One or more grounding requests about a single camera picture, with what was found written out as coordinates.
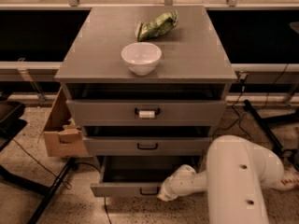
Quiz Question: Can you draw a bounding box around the white ceramic bowl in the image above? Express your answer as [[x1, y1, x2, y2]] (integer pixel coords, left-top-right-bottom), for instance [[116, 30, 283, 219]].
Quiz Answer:
[[121, 42, 162, 76]]

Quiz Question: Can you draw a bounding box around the white tape on handle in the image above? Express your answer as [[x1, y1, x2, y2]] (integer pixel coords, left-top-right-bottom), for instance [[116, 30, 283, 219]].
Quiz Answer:
[[138, 111, 155, 119]]

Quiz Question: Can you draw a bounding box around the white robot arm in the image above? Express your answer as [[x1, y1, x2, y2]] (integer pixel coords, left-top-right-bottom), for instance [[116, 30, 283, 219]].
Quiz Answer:
[[158, 135, 284, 224]]

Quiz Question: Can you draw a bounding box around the brown cardboard box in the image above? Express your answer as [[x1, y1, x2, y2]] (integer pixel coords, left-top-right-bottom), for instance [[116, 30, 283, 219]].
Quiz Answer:
[[43, 89, 88, 158]]

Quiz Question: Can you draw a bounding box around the black stand leg right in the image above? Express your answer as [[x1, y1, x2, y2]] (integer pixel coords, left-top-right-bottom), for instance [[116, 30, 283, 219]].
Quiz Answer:
[[244, 100, 299, 156]]

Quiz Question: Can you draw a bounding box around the grey drawer cabinet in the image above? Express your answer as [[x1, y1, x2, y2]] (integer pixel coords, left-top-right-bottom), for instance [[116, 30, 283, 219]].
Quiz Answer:
[[54, 5, 238, 173]]

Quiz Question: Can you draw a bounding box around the grey middle drawer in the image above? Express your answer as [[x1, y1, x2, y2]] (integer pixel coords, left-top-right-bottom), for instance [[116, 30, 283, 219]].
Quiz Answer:
[[83, 137, 211, 156]]

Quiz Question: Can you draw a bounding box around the black stand base left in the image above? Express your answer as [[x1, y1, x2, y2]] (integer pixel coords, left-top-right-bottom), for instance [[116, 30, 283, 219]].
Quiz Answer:
[[0, 101, 76, 224]]

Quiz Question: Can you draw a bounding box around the black floor cable left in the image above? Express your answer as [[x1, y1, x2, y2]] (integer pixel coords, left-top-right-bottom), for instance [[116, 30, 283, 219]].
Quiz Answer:
[[0, 137, 113, 224]]

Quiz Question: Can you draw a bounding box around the white red sneaker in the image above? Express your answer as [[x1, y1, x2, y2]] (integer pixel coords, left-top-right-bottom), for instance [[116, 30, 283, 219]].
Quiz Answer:
[[275, 167, 299, 191]]

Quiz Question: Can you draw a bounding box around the grey drawer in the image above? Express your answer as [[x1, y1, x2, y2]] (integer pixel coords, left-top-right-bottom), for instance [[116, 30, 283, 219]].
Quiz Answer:
[[83, 137, 211, 156], [91, 156, 200, 197], [66, 100, 226, 127]]

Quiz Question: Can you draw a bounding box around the grey bottom drawer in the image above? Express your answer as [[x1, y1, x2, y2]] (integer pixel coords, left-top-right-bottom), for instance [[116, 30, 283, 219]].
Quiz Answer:
[[91, 156, 200, 197]]

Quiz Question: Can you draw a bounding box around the grey top drawer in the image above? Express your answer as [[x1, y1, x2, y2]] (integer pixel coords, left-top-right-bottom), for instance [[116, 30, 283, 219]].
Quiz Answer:
[[66, 100, 226, 127]]

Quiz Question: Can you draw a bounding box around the green snack bag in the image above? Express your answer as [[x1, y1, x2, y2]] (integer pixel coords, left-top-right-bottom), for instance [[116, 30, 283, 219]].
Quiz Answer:
[[135, 11, 178, 42]]

